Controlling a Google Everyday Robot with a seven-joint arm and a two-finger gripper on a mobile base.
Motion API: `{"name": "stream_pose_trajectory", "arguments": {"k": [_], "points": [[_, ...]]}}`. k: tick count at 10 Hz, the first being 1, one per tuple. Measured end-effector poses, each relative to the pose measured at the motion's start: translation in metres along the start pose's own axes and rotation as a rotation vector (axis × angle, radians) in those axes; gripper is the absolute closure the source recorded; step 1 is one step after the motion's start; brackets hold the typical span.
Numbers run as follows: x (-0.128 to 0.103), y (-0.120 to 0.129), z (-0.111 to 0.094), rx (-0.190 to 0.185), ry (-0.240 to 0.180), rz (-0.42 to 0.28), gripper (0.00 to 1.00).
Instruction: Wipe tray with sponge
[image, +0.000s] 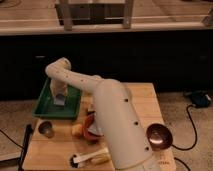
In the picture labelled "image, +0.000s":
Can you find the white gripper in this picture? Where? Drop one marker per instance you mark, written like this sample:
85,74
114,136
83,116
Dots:
58,87

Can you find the blue grey sponge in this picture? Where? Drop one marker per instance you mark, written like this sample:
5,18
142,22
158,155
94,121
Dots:
60,100

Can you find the green plastic tray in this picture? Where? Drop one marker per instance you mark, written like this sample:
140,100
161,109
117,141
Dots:
46,109

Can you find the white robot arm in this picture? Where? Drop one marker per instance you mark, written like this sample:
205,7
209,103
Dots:
127,143

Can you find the small metal cup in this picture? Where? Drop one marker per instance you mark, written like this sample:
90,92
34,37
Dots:
46,129

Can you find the red bowl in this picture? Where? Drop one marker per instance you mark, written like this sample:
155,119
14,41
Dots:
86,124

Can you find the yellow round fruit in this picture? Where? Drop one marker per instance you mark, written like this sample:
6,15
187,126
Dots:
77,130

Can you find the dark blue floor device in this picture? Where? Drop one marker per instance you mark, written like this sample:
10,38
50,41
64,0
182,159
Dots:
199,99

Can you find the wooden chair frame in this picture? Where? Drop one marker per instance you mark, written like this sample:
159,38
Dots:
94,12

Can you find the white handled brush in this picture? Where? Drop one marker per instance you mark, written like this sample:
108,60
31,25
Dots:
78,160

